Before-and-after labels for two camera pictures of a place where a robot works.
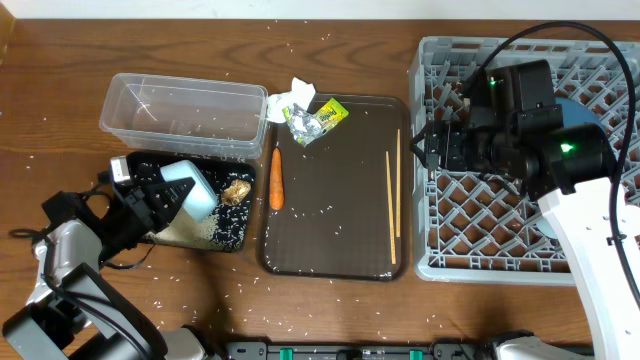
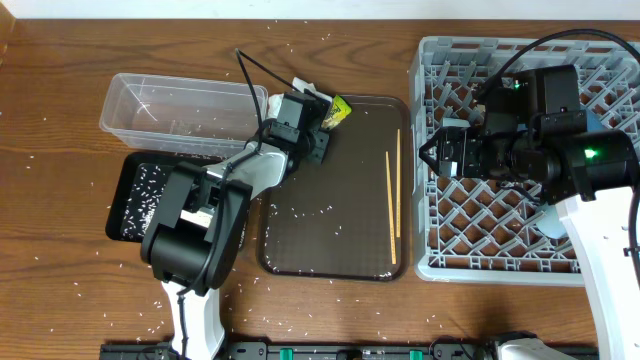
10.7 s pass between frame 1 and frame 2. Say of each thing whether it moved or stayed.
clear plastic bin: stayed
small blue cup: stayed
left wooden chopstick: stayed
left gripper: moved
